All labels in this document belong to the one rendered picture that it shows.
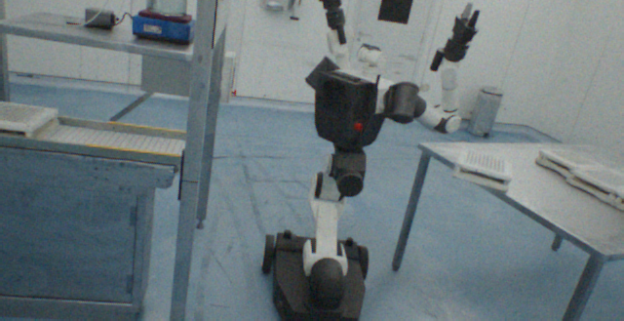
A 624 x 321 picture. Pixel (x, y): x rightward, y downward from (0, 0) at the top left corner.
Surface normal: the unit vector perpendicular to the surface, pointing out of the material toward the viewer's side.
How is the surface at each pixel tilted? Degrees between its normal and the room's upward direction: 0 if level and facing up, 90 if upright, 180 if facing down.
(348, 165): 45
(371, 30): 90
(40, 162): 90
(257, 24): 90
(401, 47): 90
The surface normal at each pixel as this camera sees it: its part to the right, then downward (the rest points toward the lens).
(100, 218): 0.10, 0.36
